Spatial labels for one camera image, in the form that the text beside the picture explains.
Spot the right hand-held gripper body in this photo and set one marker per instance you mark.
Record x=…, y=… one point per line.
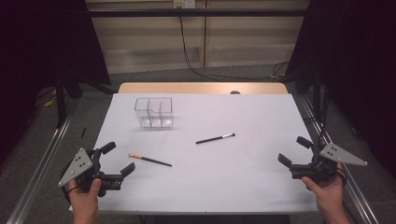
x=330, y=155

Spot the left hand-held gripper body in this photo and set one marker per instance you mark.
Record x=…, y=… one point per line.
x=77, y=165

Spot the black brush with orange end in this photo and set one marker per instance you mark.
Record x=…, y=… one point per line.
x=149, y=159

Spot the clear plastic organizer box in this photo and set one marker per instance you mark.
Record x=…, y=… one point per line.
x=154, y=113

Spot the black brush with silver ferrule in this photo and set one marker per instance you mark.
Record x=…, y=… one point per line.
x=214, y=138

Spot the person's left hand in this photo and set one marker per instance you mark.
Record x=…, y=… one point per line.
x=84, y=199

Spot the person's right hand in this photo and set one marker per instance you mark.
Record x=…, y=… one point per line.
x=330, y=193

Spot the small black floor object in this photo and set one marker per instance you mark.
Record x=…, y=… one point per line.
x=83, y=132

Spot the black metal stand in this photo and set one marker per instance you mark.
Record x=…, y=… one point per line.
x=317, y=93
x=60, y=102

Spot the white table cover board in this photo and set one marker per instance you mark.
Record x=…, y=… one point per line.
x=202, y=180

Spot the dark round table grommet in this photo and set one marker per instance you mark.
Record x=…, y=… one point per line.
x=235, y=92

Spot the dark curtain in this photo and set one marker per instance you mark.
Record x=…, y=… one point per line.
x=358, y=62
x=37, y=46

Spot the wooden table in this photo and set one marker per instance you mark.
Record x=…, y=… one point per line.
x=186, y=88

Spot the black horizontal bar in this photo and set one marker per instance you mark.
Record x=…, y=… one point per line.
x=193, y=12

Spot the aluminium rail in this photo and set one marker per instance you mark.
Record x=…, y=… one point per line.
x=358, y=199
x=37, y=174

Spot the white wall socket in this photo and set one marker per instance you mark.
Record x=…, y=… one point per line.
x=184, y=3

